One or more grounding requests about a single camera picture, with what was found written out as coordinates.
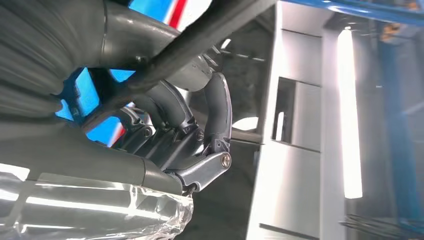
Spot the white car red stripe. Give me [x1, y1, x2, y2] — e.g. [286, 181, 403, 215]
[162, 0, 213, 31]

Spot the blue metal shelf rack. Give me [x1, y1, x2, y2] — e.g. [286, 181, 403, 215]
[54, 0, 424, 240]

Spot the long bright ceiling light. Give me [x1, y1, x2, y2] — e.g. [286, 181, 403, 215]
[337, 26, 364, 200]

